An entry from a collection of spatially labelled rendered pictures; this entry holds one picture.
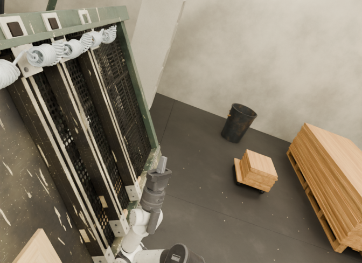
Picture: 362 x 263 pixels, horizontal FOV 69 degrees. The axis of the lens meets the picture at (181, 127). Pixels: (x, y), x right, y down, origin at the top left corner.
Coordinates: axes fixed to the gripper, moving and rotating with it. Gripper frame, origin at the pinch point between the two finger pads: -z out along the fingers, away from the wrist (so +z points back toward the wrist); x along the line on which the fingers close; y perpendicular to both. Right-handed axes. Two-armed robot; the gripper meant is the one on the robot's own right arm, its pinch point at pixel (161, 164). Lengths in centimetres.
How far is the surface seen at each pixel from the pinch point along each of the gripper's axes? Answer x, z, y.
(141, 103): -88, -2, 95
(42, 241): 29, 36, 22
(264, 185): -310, 86, 22
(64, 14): 12, -45, 64
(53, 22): 21, -40, 55
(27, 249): 35, 35, 19
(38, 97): 29, -12, 42
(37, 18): 28, -40, 53
